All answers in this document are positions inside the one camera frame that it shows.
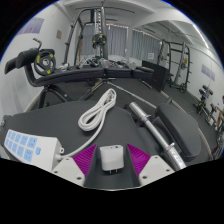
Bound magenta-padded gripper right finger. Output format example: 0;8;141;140
123;143;176;188

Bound black roller-pad workout bench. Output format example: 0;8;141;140
3;38;156;109

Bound grey smith machine frame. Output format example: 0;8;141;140
63;7;109;66

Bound black flat padded bench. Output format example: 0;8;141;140
0;99;168;168

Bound black weight plate on machine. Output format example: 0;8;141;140
91;32;108;48

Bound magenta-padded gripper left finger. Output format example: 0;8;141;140
50;143;101;188

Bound black padded seat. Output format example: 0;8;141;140
154;102;203;161

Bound black box platform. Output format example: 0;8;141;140
141;59;169;93

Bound person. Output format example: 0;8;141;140
214;94;224;133

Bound long ceiling light strip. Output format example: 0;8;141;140
191;23;210;50

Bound black power rack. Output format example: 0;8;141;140
159;39;192;94

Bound white charger block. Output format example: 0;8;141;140
99;144;125;174

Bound white coiled power cable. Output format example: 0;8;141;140
54;87;118;162

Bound white power strip blue sockets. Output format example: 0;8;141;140
3;128;64;173

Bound black yellow weight plate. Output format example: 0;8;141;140
33;48;57;77

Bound small purple wall poster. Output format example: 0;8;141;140
200;63;216;81

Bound large purple wall poster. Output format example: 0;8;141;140
18;16;45;35

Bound dumbbell rack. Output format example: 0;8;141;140
194;84;221;127

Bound grey window curtains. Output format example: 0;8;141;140
79;23;164;63

